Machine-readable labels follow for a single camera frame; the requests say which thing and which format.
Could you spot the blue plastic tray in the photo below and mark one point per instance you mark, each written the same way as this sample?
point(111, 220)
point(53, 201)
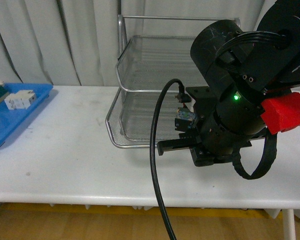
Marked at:
point(10, 120)

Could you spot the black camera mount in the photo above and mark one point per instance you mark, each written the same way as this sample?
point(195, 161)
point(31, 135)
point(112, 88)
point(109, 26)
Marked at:
point(205, 101)

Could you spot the silver rack frame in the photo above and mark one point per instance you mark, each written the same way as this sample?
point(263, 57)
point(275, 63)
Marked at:
point(123, 39)

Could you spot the white curtain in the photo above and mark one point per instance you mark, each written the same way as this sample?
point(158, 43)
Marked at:
point(75, 42)

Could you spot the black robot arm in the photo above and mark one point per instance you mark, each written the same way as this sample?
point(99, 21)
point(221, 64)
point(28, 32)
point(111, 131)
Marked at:
point(248, 94)

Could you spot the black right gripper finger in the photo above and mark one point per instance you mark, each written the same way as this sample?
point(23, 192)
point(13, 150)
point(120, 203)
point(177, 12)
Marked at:
point(176, 144)

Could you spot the red emergency stop button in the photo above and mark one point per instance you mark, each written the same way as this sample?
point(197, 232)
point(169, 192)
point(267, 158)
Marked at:
point(184, 120)

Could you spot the mesh tray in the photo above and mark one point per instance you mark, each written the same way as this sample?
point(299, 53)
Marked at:
point(147, 63)
point(129, 118)

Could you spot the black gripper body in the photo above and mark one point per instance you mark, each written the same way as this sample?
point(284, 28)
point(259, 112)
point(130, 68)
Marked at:
point(212, 142)

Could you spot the white circuit breaker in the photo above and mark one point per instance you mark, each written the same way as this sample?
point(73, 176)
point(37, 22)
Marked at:
point(23, 99)

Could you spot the red plastic block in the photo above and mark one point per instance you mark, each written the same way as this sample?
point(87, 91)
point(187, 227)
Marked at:
point(282, 113)

